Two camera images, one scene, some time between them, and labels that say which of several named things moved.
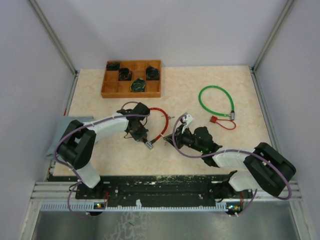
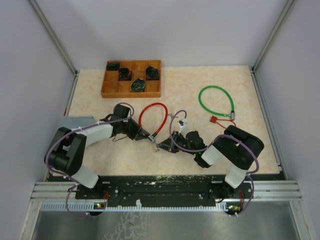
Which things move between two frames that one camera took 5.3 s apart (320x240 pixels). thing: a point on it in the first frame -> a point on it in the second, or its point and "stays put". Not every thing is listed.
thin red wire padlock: (214, 119) stays put
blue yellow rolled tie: (138, 85) stays put
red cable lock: (150, 143) -> (152, 138)
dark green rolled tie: (113, 66) stays put
